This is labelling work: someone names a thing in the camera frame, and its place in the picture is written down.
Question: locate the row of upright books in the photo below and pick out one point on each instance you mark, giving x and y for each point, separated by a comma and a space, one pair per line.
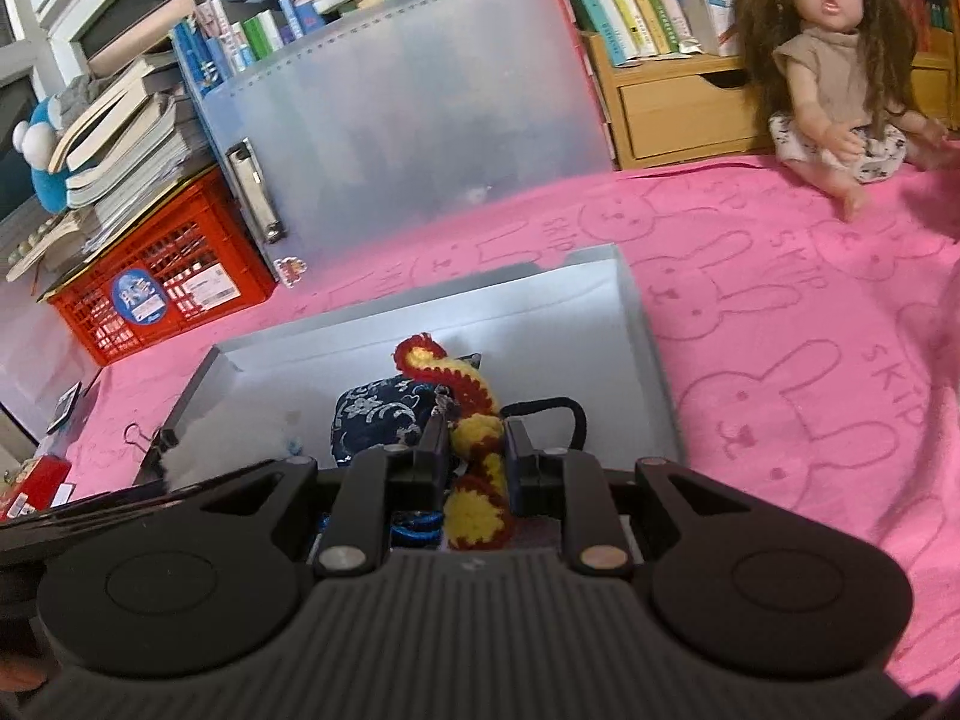
630, 0
247, 37

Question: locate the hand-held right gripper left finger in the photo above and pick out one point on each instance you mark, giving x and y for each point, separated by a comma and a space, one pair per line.
433, 465

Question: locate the blue and white plush toy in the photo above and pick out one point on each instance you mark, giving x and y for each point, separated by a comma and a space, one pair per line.
45, 157

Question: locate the dark blue patterned pouch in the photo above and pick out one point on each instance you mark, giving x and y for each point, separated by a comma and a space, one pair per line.
375, 409

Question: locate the translucent plastic file case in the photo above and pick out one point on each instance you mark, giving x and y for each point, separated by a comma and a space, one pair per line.
420, 105

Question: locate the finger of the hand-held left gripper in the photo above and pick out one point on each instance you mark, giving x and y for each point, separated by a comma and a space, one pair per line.
82, 517

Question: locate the small cartoon sticker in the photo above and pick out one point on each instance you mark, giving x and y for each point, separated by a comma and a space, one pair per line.
289, 268

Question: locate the silver shallow box tray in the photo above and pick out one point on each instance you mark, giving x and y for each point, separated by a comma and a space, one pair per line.
450, 315

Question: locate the wooden drawer organizer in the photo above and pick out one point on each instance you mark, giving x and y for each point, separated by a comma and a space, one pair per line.
675, 112

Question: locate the black binder clip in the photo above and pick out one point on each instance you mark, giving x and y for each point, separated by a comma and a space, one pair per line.
171, 454

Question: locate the long-haired baby doll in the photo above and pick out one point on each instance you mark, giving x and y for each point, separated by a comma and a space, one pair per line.
817, 75

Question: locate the playing card deck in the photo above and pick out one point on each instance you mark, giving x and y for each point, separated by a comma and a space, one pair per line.
66, 405

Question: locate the red card box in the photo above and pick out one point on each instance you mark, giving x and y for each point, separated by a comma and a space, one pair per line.
34, 484

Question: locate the pink rabbit print towel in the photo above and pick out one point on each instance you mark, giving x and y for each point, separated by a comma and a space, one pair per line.
787, 360

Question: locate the blue and black hair band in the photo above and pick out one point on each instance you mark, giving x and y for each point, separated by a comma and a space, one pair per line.
416, 530

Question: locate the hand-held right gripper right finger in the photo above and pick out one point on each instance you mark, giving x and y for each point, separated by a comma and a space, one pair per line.
519, 465

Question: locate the red and yellow crochet piece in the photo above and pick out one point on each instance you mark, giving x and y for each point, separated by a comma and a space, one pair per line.
469, 517

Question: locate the red plastic crate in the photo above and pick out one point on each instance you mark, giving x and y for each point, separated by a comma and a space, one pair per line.
180, 270

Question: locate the grey cloth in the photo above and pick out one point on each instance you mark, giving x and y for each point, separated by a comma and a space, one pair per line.
79, 94

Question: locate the stack of books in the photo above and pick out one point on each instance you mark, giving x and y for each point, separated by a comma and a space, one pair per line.
127, 135

